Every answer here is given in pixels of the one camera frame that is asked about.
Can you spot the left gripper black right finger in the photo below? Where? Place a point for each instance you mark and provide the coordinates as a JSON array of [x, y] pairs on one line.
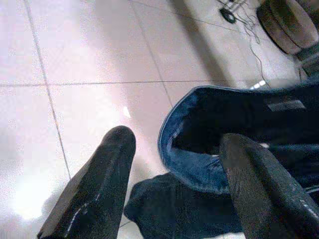
[[269, 189]]

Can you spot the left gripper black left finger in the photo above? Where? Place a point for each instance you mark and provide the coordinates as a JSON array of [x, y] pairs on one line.
[[99, 179]]

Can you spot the blue denim garment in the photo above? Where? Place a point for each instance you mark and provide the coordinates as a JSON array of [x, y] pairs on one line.
[[199, 174]]

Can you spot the brown round stool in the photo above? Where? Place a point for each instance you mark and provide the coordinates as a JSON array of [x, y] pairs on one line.
[[286, 25]]

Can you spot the black power adapter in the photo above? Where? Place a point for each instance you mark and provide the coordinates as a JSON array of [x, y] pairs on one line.
[[227, 15]]

